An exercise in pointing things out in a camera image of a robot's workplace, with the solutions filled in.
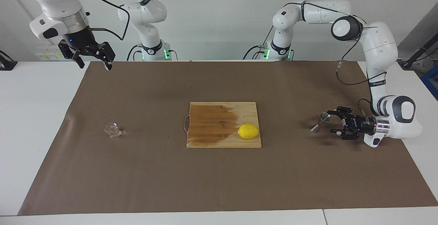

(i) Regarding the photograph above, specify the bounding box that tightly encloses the small clear glass cup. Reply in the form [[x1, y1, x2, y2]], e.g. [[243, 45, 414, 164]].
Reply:
[[104, 123, 126, 138]]

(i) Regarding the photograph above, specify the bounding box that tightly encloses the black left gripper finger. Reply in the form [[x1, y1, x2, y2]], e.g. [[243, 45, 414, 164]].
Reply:
[[326, 106, 356, 124], [330, 124, 360, 141]]

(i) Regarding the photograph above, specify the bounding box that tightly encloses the steel double jigger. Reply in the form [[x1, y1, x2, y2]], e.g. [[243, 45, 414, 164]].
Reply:
[[310, 112, 332, 134]]

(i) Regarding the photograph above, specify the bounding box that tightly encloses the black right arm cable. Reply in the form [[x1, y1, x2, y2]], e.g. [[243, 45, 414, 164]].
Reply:
[[87, 0, 131, 41]]

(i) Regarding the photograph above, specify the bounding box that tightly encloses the black stand pole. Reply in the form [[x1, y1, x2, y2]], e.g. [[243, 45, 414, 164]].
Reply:
[[399, 32, 438, 70]]

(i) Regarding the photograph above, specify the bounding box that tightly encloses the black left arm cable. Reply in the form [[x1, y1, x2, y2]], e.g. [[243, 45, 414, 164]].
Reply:
[[282, 1, 389, 116]]

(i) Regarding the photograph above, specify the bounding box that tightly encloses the grey plastic bag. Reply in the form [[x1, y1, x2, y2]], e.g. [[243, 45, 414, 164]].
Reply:
[[405, 57, 432, 74]]

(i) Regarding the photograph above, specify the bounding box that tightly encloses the wooden cutting board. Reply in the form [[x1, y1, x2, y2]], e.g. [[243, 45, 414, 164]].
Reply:
[[184, 102, 262, 149]]

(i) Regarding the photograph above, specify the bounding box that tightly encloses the yellow lemon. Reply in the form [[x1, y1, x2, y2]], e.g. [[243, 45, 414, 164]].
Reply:
[[237, 123, 260, 140]]

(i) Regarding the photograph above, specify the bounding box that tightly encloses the brown paper table mat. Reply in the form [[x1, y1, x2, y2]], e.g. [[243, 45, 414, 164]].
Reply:
[[17, 60, 438, 216]]

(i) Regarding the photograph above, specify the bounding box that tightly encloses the black table clamp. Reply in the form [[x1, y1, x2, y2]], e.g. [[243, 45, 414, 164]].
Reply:
[[0, 50, 18, 71]]

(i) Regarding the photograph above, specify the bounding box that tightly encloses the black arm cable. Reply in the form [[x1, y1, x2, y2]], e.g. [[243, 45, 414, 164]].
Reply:
[[282, 1, 389, 116], [87, 0, 131, 41]]

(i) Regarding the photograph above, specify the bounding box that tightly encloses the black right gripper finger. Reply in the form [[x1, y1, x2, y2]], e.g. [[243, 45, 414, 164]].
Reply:
[[57, 40, 85, 69], [90, 41, 116, 71]]

